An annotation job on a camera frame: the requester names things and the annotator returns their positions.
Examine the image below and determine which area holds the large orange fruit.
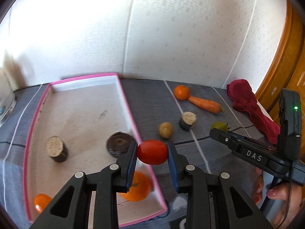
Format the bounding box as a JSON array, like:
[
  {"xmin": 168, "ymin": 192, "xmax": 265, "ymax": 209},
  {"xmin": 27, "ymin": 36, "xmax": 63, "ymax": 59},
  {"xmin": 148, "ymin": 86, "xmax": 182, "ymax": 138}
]
[{"xmin": 119, "ymin": 171, "xmax": 153, "ymax": 202}]

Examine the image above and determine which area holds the dark purple beet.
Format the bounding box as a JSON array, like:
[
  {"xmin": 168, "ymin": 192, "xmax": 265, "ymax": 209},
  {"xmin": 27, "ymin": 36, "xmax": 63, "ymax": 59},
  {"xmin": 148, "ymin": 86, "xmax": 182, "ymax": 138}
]
[{"xmin": 106, "ymin": 132, "xmax": 136, "ymax": 158}]

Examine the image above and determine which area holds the orange carrot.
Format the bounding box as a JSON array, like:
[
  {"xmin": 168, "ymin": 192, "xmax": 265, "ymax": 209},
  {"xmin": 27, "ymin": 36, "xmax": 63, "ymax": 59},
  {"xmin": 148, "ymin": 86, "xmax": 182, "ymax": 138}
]
[{"xmin": 188, "ymin": 96, "xmax": 224, "ymax": 114}]

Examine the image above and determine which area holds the red tomato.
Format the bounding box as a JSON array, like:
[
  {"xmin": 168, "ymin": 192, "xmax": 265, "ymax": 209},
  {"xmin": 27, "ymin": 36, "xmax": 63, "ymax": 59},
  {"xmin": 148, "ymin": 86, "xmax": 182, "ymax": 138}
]
[{"xmin": 137, "ymin": 139, "xmax": 168, "ymax": 165}]

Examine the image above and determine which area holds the pale cut eggplant piece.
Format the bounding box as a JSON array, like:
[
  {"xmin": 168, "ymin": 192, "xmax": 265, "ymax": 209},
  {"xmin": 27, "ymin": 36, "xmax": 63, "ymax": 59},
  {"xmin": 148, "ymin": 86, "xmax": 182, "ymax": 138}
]
[{"xmin": 179, "ymin": 111, "xmax": 197, "ymax": 131}]

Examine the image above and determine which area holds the yellow brown kiwi fruit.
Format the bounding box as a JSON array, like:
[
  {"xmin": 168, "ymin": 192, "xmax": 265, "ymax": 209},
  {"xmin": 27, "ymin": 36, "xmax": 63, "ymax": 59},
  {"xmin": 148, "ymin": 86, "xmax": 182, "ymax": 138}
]
[{"xmin": 158, "ymin": 122, "xmax": 173, "ymax": 139}]

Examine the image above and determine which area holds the dark eggplant cylinder piece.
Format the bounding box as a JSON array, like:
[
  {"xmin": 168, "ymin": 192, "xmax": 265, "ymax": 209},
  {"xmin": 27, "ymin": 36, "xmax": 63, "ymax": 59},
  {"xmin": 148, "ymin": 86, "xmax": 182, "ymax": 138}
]
[{"xmin": 45, "ymin": 136, "xmax": 68, "ymax": 163}]

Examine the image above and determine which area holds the orange with stem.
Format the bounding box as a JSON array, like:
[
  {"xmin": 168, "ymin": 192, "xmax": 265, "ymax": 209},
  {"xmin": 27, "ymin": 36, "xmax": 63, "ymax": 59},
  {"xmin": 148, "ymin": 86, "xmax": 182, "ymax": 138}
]
[{"xmin": 174, "ymin": 85, "xmax": 190, "ymax": 100}]

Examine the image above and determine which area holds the small orange fruit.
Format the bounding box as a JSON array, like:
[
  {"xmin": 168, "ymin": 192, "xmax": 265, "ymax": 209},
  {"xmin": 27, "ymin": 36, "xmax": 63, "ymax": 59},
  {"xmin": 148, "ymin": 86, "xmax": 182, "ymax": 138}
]
[{"xmin": 33, "ymin": 193, "xmax": 52, "ymax": 214}]

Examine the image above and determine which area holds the right hand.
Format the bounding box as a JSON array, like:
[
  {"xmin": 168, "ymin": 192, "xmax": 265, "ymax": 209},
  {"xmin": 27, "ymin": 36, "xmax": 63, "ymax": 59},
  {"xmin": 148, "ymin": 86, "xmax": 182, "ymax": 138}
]
[{"xmin": 252, "ymin": 168, "xmax": 302, "ymax": 228}]

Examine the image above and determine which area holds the dark red towel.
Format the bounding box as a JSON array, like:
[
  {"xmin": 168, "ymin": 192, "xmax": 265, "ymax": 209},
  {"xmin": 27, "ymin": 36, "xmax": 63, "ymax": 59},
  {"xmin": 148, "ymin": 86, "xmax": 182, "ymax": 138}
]
[{"xmin": 226, "ymin": 79, "xmax": 280, "ymax": 144}]

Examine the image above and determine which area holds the grey patterned tablecloth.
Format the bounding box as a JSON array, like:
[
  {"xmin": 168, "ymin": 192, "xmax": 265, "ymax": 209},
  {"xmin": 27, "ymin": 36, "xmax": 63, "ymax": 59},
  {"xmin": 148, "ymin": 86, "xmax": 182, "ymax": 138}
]
[{"xmin": 1, "ymin": 75, "xmax": 264, "ymax": 228}]

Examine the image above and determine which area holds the pink rimmed white tray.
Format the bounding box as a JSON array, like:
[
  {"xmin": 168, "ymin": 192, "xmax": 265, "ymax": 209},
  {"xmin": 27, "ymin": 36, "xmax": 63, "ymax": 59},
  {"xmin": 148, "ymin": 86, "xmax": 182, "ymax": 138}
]
[{"xmin": 23, "ymin": 72, "xmax": 169, "ymax": 228}]

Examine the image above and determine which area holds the white electric kettle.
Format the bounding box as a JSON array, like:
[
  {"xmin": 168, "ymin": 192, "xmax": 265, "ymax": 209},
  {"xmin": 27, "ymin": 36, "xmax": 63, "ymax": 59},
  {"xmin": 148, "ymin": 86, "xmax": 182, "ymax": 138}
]
[{"xmin": 0, "ymin": 68, "xmax": 17, "ymax": 126}]

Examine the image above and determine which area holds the wooden door frame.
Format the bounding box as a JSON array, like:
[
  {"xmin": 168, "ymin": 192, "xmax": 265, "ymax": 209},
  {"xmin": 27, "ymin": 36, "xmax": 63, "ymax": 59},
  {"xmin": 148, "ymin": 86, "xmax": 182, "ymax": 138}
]
[{"xmin": 254, "ymin": 0, "xmax": 305, "ymax": 125}]

